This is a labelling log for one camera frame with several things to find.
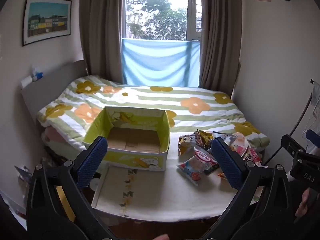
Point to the blue and white tissue pack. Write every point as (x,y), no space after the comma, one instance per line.
(37,74)

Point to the pink and white snack packet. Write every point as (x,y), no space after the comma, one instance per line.
(247,155)

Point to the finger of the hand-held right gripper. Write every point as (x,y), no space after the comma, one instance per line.
(292,145)
(313,136)

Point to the brown curtain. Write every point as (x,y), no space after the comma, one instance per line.
(102,30)
(220,37)

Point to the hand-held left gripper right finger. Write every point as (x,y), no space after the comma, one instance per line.
(227,165)

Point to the person's left hand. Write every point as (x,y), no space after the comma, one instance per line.
(158,237)

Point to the white and orange snack packet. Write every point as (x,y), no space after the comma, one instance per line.
(191,170)

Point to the floral striped blanket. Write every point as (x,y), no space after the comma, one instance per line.
(155,100)

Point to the white papers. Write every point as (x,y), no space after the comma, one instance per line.
(312,110)

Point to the snack packet with pink oval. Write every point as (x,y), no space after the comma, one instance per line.
(206,158)

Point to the framed picture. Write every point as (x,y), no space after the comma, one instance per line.
(47,21)

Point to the person's right hand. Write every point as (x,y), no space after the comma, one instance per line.
(303,203)

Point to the pink folded bedding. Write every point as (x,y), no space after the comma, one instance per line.
(57,140)

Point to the light blue cloth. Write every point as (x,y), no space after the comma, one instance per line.
(160,62)

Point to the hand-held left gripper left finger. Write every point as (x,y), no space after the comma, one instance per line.
(92,162)

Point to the green cardboard box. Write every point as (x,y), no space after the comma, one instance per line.
(130,155)

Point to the window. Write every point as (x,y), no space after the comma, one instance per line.
(160,10)

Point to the yellow and white snack packet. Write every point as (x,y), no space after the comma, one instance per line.
(186,142)

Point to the grey headboard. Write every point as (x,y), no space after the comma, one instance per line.
(50,85)

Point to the gold snack packet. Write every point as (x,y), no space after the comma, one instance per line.
(203,138)

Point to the white paper roll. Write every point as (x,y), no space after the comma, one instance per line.
(26,82)

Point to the blue and white snack packet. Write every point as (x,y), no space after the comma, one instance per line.
(226,137)

